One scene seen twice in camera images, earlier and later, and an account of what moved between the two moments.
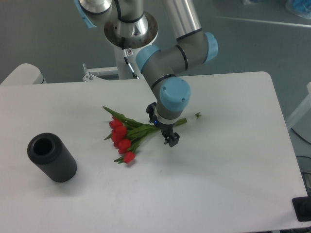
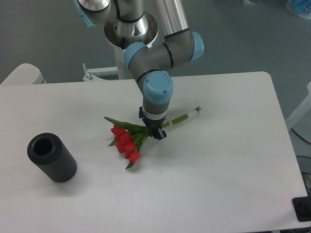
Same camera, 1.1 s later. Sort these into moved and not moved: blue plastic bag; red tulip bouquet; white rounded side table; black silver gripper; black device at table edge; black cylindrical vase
Moved: black silver gripper; red tulip bouquet
Not moved: black device at table edge; white rounded side table; blue plastic bag; black cylindrical vase
